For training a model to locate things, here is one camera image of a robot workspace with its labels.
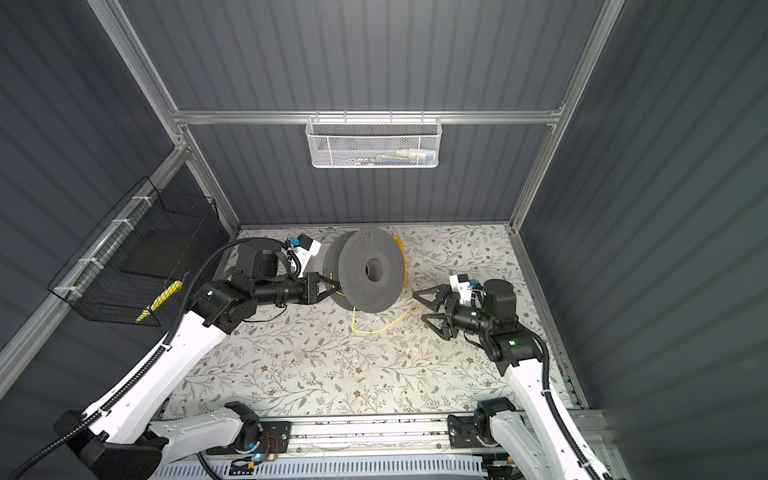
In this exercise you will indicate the floral table mat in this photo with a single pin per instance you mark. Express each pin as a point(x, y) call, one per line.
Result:
point(325, 360)

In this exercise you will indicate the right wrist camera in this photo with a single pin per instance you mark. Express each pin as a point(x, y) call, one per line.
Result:
point(463, 286)

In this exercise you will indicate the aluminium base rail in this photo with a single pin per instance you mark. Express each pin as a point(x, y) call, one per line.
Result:
point(360, 435)

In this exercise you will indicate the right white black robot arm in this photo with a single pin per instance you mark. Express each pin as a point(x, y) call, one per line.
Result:
point(534, 427)

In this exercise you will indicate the grey perforated cable spool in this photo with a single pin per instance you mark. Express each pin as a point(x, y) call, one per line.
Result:
point(370, 268)

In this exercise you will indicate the yellow black tool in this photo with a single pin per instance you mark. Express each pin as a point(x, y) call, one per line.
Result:
point(159, 300)

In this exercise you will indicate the white wire mesh basket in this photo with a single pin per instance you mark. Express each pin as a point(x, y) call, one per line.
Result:
point(388, 145)

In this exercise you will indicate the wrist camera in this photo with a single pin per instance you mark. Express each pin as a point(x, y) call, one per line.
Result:
point(463, 286)
point(304, 248)

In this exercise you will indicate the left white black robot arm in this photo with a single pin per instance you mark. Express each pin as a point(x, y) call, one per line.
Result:
point(116, 437)

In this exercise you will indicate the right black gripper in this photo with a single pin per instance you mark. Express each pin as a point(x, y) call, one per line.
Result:
point(442, 290)

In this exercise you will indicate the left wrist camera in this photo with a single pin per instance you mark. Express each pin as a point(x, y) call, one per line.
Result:
point(304, 248)

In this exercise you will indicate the black wire mesh basket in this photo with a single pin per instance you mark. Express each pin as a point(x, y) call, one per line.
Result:
point(157, 237)

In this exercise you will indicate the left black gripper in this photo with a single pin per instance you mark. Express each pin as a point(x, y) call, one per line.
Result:
point(312, 288)

